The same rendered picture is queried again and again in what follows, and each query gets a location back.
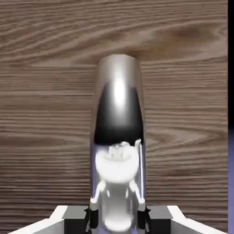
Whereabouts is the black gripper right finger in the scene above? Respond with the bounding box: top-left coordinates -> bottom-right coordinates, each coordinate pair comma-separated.
145,205 -> 228,234

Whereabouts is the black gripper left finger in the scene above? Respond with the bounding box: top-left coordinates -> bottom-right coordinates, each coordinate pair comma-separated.
7,205 -> 90,234

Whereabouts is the curved silver metal handle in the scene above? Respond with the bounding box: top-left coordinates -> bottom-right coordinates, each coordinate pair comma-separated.
89,53 -> 147,234

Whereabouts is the wooden cabinet door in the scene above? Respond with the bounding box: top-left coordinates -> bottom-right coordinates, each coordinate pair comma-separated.
0,0 -> 229,234

